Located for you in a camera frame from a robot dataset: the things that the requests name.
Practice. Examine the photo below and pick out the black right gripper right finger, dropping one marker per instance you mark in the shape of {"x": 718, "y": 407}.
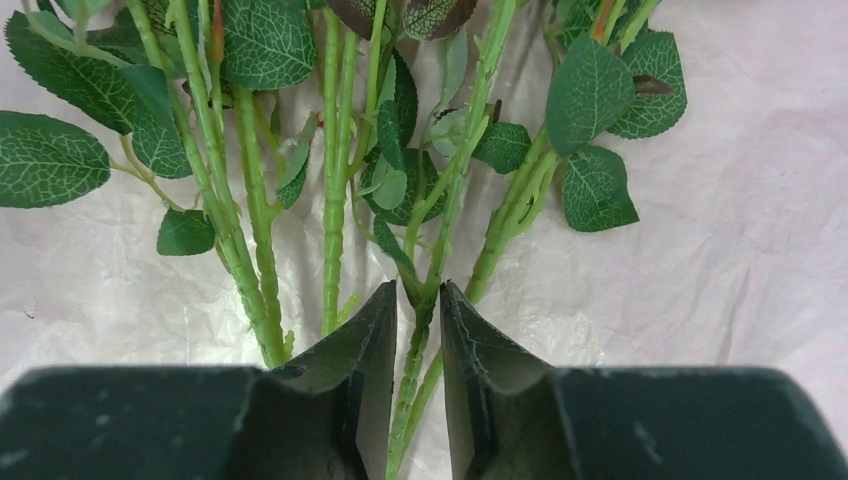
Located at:
{"x": 511, "y": 415}

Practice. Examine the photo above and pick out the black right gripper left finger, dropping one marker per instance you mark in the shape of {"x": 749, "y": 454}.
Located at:
{"x": 324, "y": 414}

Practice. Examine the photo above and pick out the pink rose stem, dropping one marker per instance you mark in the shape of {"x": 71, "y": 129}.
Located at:
{"x": 422, "y": 295}

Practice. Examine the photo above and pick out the pink wrapping paper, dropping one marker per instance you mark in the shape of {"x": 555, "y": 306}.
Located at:
{"x": 739, "y": 256}

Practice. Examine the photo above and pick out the pink rose stems bunch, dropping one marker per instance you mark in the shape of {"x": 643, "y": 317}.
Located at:
{"x": 233, "y": 93}

